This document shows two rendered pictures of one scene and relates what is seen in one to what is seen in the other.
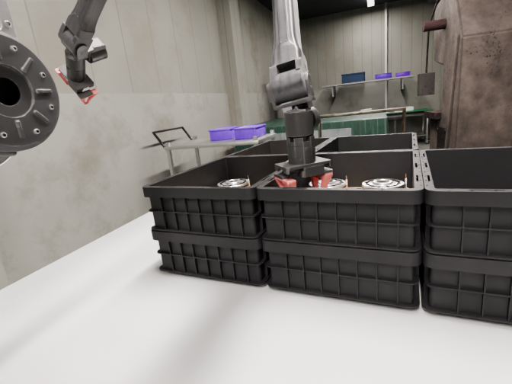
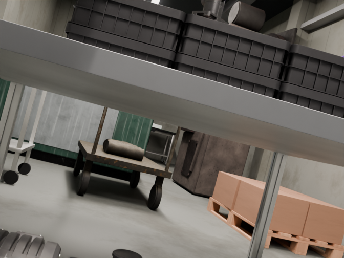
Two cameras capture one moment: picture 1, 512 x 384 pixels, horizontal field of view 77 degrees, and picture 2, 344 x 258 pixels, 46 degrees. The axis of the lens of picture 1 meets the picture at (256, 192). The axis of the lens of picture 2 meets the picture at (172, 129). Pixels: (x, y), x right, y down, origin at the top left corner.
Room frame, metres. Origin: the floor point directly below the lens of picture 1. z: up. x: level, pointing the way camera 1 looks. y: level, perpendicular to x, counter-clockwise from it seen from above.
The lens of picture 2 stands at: (-0.33, 0.51, 0.60)
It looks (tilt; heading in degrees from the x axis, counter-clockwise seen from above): 1 degrees up; 330
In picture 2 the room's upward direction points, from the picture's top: 15 degrees clockwise
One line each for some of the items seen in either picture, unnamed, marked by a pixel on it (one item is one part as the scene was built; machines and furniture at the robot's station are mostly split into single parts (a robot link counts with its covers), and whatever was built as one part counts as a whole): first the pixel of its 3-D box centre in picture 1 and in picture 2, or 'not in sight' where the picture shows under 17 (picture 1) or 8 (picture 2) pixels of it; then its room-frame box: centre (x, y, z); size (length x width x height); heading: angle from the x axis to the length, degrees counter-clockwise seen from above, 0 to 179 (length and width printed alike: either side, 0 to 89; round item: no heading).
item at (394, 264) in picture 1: (350, 235); (212, 94); (0.73, -0.22, 0.76); 0.40 x 0.30 x 0.12; 154
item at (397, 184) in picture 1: (382, 184); not in sight; (0.80, -0.33, 0.86); 0.10 x 0.10 x 0.01
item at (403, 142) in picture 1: (367, 160); not in sight; (1.09, -0.39, 0.87); 0.40 x 0.30 x 0.11; 154
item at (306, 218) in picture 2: not in sight; (271, 211); (2.14, -2.09, 0.19); 1.12 x 0.82 x 0.39; 159
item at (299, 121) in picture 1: (299, 123); not in sight; (0.67, -0.10, 1.04); 0.07 x 0.06 x 0.07; 159
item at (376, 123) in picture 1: (319, 145); (70, 124); (4.82, -1.02, 0.41); 2.05 x 1.88 x 0.83; 159
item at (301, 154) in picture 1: (301, 153); (212, 11); (0.67, -0.10, 0.98); 0.10 x 0.07 x 0.07; 109
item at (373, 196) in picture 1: (348, 171); (224, 46); (0.73, -0.22, 0.92); 0.40 x 0.30 x 0.02; 154
